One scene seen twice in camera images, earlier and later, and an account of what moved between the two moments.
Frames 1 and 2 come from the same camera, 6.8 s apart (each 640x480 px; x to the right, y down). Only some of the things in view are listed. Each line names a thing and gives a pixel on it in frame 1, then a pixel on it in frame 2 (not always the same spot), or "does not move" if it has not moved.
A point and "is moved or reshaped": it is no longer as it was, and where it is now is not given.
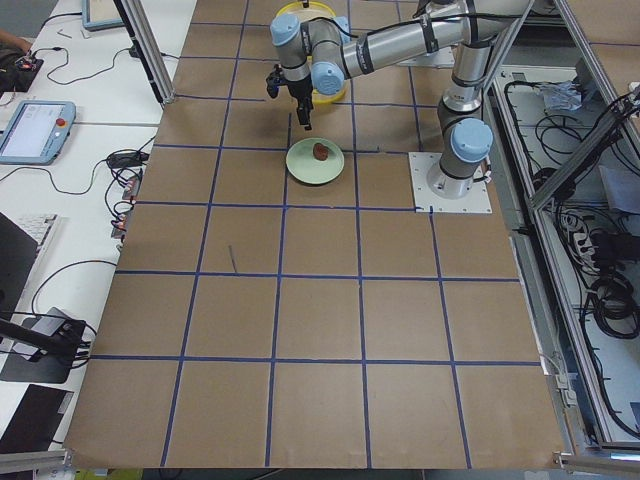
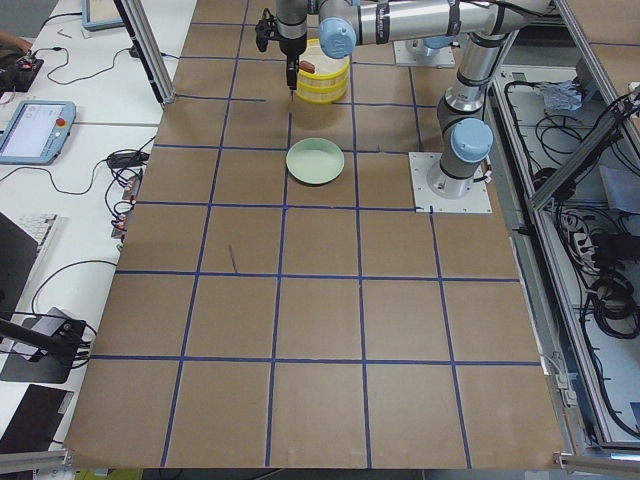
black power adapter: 127,159 does not move
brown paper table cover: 258,322 does not move
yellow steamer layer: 320,98 does not move
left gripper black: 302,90 → 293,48
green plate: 303,166 does not move
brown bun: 320,152 is moved or reshaped
